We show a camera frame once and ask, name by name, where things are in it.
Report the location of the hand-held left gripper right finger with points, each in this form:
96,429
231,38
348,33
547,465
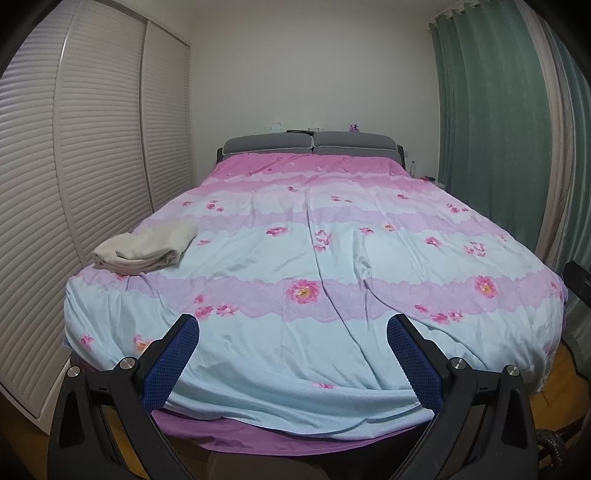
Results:
415,364

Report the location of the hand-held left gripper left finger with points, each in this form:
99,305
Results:
168,364

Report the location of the cream fleece pants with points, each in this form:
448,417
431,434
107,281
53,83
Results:
147,244

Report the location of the narrow green curtain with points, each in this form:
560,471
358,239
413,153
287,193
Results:
579,207

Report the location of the beige curtain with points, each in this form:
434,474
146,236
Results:
556,184

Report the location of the wide green curtain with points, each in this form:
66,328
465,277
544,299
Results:
494,138

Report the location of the bed with floral duvet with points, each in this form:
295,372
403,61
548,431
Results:
295,240

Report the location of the grey padded headboard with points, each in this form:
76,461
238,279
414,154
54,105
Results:
219,156

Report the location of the grey headboard cushion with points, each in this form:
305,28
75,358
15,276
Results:
268,143
353,141

